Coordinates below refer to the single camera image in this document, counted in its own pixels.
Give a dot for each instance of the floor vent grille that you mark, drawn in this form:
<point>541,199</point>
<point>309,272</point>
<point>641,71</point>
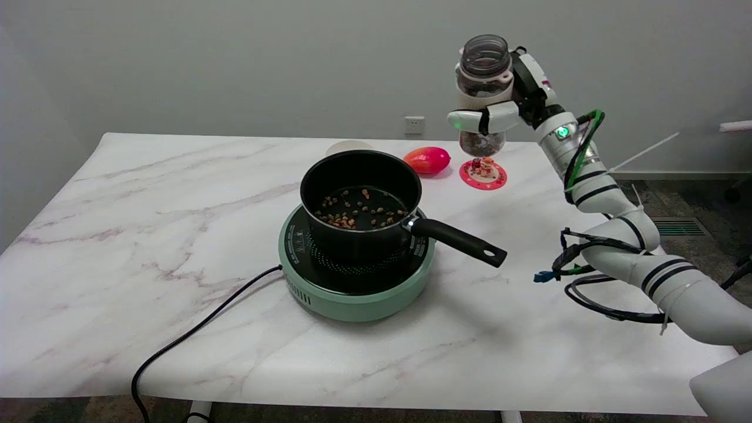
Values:
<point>678,227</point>

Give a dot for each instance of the white bar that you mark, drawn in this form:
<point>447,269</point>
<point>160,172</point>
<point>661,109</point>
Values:
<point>736,126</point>

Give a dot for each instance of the white round lid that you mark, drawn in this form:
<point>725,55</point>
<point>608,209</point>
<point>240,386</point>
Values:
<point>348,146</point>

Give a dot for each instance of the white wall socket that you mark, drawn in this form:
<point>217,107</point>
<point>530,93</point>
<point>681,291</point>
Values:
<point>414,125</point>

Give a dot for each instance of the green induction cooker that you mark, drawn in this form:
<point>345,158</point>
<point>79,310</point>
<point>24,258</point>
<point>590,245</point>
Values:
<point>352,282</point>

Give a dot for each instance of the black soup pot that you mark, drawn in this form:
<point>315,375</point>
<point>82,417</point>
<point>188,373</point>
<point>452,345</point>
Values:
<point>376,205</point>

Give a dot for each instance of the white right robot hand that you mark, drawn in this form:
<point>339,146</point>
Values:
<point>529,88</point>

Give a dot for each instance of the white table leg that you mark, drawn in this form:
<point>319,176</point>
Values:
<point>198,411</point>
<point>511,416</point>

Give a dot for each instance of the red mango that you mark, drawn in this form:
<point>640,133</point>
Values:
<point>427,160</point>

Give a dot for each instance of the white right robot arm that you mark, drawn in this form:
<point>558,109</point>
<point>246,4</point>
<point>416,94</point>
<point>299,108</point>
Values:
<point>623,229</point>

